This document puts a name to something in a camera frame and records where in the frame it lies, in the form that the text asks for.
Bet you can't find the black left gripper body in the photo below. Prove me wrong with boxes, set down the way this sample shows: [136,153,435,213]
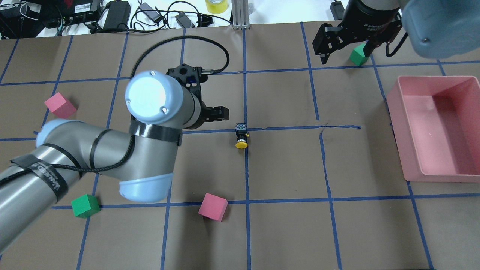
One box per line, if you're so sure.
[166,64,214,130]

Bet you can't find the black cable bundle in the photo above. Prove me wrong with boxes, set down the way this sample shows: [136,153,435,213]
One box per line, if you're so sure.
[129,1,231,33]

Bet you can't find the pink cube centre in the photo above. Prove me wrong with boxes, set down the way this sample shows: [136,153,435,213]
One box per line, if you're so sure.
[198,193,228,222]

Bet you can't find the yellow push button switch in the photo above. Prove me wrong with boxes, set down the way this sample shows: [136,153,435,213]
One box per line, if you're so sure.
[235,123,249,149]

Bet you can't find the yellow tape roll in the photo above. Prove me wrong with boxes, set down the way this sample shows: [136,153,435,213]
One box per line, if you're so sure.
[205,0,229,14]

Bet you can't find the pink cube near left arm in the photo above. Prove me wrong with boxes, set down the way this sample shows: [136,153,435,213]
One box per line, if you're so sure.
[43,93,77,119]

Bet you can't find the green cube near right arm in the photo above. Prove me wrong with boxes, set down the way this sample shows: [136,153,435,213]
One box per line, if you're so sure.
[349,43,370,66]

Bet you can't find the aluminium frame post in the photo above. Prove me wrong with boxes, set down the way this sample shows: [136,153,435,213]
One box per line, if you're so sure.
[231,0,251,30]

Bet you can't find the green cube near left side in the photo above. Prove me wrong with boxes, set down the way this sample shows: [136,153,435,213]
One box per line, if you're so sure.
[71,194,101,219]

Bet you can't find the pink plastic bin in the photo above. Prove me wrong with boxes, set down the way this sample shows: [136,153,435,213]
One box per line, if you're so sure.
[386,76,480,183]

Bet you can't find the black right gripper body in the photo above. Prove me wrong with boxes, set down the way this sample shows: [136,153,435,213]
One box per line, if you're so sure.
[333,0,402,45]

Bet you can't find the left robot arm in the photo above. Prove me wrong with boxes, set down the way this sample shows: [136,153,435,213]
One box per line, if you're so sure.
[0,64,229,252]

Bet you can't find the black power adapter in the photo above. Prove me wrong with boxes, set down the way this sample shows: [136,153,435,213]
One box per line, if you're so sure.
[102,0,131,32]

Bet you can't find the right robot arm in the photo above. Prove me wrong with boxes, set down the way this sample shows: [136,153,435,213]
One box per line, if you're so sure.
[312,0,480,65]

